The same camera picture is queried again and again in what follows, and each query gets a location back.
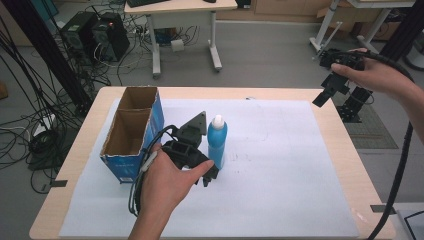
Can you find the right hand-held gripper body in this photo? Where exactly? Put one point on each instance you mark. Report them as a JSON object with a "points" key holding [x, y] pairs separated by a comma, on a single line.
{"points": [[343, 58]]}

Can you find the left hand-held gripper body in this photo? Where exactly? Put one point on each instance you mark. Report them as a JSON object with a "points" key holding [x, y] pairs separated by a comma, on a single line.
{"points": [[186, 153]]}

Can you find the blue bottle with white cap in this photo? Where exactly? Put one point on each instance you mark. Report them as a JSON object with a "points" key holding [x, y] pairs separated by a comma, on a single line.
{"points": [[217, 143]]}

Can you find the blue cardboard box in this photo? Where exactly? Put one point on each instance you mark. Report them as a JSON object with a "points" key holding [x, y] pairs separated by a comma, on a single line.
{"points": [[126, 140]]}

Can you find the person's right hand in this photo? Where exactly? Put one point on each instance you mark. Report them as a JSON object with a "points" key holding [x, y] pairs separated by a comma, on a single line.
{"points": [[373, 76]]}

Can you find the person's left hand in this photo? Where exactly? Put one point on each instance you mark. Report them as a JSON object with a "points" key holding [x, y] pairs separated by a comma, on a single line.
{"points": [[166, 186]]}

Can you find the white metal stand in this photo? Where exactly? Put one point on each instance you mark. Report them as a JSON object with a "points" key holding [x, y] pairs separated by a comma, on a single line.
{"points": [[328, 30]]}

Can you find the white paper sheet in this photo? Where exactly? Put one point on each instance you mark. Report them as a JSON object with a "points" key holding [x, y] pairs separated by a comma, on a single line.
{"points": [[266, 173]]}

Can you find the grey floor mat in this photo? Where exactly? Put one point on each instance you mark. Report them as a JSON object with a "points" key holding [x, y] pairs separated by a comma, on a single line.
{"points": [[373, 133]]}

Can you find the white power adapter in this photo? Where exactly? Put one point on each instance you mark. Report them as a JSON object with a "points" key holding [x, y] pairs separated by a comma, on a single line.
{"points": [[177, 45]]}

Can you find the black tape strip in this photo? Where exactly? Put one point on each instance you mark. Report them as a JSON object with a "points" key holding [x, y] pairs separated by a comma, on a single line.
{"points": [[58, 183]]}

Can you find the black computer tower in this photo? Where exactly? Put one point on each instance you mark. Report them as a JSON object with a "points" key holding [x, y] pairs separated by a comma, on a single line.
{"points": [[78, 33], [111, 36]]}

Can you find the white power strip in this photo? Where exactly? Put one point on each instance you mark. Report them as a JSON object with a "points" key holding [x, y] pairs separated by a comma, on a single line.
{"points": [[43, 125]]}

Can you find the light wooden desk white legs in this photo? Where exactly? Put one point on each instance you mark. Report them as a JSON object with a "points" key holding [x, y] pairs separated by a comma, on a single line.
{"points": [[180, 6]]}

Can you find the black keyboard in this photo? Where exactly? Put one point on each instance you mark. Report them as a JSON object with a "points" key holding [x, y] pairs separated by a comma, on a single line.
{"points": [[146, 2]]}

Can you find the black aluminium post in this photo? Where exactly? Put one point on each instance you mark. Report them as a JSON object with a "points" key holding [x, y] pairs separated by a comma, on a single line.
{"points": [[405, 30], [50, 56]]}

